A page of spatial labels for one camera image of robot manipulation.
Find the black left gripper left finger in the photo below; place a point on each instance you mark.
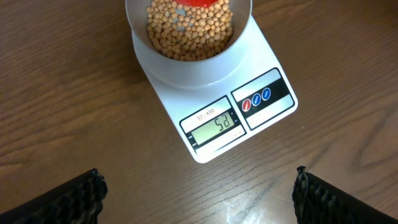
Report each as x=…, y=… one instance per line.
x=79, y=200

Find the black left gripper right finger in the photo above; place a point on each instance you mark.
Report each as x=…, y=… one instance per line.
x=318, y=202

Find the red plastic scoop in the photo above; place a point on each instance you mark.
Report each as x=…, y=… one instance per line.
x=197, y=3

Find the white digital kitchen scale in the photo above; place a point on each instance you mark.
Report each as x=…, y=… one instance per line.
x=214, y=118

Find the grey plastic bowl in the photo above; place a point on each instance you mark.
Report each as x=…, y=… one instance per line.
x=197, y=73

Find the soybeans in bowl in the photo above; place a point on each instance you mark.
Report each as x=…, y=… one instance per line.
x=187, y=33

